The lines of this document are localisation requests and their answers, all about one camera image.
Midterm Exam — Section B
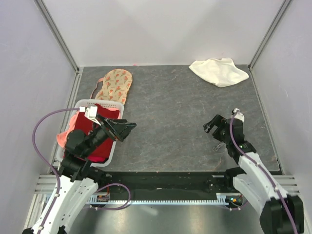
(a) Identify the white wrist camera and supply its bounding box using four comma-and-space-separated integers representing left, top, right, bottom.
79, 105, 100, 125
232, 108, 245, 122

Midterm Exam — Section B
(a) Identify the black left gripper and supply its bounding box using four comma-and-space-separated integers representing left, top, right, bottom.
82, 113, 137, 156

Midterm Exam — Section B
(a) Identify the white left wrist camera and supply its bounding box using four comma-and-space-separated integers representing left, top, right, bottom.
79, 105, 100, 125

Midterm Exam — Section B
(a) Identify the white slotted cable duct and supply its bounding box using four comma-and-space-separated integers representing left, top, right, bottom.
86, 193, 242, 206

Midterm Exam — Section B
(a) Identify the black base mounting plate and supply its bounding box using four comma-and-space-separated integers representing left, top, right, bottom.
92, 171, 238, 193

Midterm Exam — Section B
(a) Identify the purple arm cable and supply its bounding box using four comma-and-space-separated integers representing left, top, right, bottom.
230, 112, 299, 234
32, 108, 81, 234

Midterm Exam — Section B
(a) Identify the white plastic basket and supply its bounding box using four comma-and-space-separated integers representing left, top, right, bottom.
56, 99, 124, 167

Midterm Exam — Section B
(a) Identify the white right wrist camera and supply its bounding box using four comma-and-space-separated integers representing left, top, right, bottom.
232, 108, 245, 122

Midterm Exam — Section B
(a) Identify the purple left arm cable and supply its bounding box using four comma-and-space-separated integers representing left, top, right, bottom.
32, 108, 81, 234

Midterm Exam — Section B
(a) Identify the pink cloth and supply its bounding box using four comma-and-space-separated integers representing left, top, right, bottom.
57, 111, 79, 149

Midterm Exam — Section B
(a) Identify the red cloth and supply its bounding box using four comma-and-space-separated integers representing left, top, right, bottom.
74, 104, 121, 163

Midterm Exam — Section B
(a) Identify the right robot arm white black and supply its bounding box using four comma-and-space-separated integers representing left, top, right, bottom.
203, 109, 305, 234

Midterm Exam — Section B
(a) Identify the white cloth napkin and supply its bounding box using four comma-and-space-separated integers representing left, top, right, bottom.
189, 58, 249, 88

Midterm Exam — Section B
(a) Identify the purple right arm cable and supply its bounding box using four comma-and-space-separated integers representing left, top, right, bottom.
230, 112, 299, 234

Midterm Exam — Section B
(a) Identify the floral beige eye mask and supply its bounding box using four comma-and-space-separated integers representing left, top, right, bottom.
90, 69, 133, 105

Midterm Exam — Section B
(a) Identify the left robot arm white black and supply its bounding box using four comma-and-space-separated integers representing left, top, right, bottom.
23, 115, 136, 234

